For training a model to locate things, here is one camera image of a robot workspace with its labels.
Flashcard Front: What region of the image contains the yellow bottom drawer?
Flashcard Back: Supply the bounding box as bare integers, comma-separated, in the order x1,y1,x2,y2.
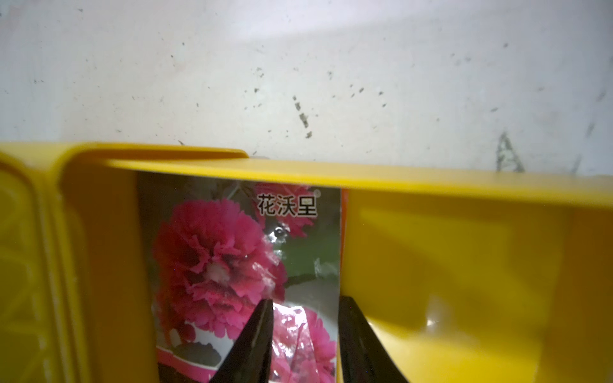
55,145,612,382

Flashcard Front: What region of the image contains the red carnation seed bag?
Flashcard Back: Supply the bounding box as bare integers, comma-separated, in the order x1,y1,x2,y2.
137,172,343,382

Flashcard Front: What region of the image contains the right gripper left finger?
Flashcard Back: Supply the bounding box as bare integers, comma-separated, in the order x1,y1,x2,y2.
209,299,275,383

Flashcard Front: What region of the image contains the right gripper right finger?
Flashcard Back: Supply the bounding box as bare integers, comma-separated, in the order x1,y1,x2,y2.
338,296,409,383

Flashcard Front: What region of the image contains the yellow drawer cabinet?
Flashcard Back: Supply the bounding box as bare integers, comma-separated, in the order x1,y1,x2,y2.
1,153,64,382

